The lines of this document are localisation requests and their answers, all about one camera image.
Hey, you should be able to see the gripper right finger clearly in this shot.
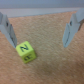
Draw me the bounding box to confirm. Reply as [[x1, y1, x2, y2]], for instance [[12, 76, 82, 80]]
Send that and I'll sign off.
[[61, 9, 84, 49]]

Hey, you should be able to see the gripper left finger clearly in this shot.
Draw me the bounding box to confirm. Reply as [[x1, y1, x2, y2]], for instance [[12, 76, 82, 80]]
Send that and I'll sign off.
[[0, 11, 18, 49]]

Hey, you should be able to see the yellow block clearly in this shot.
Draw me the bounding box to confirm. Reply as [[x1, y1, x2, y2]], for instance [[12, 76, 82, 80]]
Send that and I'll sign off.
[[15, 41, 36, 66]]

